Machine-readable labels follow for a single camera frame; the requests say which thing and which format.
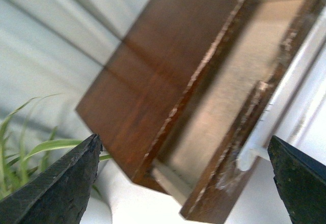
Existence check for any green plant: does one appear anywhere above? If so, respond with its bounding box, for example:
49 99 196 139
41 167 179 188
0 93 113 201

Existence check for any white drawer handle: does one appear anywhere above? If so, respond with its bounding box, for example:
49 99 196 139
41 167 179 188
236 13 325 172

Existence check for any white curtain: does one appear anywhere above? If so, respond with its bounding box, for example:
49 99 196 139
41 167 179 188
1 0 148 139

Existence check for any brown wooden drawer cabinet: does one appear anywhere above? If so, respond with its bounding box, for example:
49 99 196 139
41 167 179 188
76 0 259 192

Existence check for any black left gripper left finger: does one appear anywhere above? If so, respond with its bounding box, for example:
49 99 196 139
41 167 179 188
1 134 103 223

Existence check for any wooden drawer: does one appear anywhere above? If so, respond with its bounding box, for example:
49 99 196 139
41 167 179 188
151 0 325 223

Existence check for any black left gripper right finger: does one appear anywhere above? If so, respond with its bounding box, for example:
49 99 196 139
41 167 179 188
267 135 325 223

